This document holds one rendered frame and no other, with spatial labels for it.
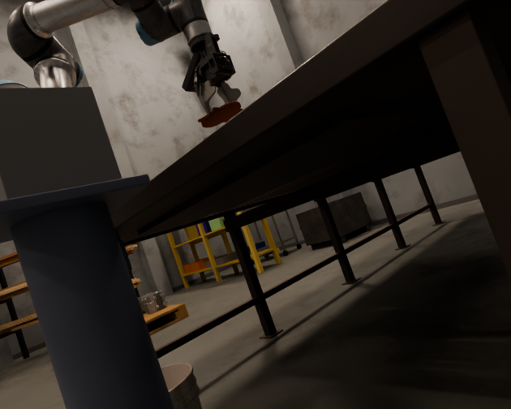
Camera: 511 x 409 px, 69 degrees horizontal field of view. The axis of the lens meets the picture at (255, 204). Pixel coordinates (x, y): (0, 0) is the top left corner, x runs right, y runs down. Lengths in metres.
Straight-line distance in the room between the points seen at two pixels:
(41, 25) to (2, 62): 7.67
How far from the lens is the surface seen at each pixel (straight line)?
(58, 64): 1.31
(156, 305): 4.71
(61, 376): 0.77
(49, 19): 1.25
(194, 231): 7.24
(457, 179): 6.39
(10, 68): 8.89
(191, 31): 1.10
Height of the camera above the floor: 0.71
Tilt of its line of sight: 3 degrees up
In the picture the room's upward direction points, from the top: 20 degrees counter-clockwise
